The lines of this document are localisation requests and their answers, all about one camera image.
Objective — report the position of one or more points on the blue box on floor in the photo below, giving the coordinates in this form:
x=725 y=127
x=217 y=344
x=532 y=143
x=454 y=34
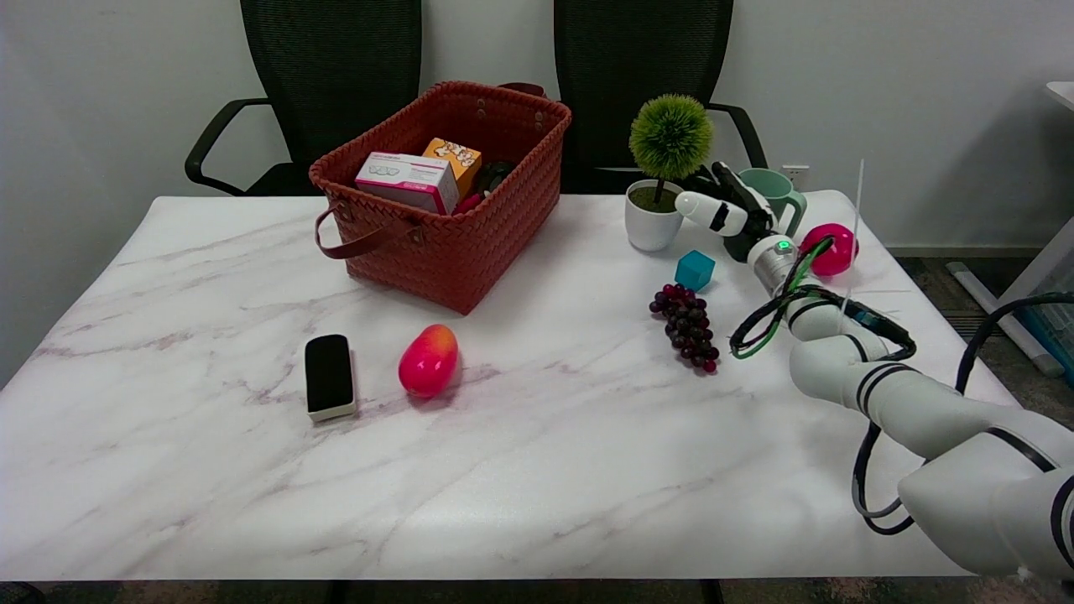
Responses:
x=1059 y=335

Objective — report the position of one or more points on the pink plastic ball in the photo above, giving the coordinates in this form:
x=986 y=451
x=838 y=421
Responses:
x=839 y=252

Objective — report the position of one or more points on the white side table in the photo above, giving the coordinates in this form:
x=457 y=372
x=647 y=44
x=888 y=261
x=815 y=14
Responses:
x=1062 y=92

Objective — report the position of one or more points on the green ceramic mug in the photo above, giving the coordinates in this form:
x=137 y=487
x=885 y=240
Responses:
x=776 y=186

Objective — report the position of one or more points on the white zip tie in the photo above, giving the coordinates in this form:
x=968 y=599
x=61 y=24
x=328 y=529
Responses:
x=856 y=226

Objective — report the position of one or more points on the black white board eraser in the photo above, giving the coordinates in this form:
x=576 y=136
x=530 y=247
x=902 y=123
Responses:
x=329 y=373

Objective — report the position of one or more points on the black mesh office chair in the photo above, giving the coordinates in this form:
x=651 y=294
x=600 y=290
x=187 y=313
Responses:
x=331 y=75
x=638 y=59

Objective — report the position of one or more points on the pink orange toy mango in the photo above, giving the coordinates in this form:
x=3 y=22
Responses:
x=428 y=362

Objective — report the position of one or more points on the red woven basket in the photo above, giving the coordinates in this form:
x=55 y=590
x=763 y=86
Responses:
x=457 y=252

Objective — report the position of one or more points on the red item in basket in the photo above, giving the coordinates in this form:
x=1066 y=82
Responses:
x=468 y=204

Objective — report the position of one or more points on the teal cube block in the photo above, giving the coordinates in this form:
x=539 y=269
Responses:
x=693 y=270

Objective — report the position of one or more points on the orange cardboard box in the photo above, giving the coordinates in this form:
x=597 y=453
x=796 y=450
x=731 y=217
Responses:
x=457 y=158

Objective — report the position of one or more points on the dark purple grape bunch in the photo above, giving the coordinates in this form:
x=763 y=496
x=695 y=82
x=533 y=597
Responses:
x=686 y=325

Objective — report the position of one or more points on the dark object in basket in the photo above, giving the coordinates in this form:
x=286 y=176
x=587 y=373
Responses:
x=493 y=176

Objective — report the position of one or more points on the white bar on floor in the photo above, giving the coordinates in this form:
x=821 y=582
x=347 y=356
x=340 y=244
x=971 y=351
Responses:
x=990 y=306

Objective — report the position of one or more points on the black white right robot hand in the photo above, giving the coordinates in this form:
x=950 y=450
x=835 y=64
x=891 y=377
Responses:
x=713 y=214

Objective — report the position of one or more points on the white slanted panel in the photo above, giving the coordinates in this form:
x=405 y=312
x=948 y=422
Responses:
x=1040 y=268

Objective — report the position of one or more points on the pink white cardboard box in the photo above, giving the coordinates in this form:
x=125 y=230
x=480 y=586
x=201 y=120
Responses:
x=404 y=178

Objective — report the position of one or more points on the green ball plant white pot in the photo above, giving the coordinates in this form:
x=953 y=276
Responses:
x=654 y=226

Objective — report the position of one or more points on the white wall outlet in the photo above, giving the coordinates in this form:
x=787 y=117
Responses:
x=795 y=174

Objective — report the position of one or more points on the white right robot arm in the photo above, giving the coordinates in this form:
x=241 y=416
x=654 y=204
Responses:
x=914 y=411

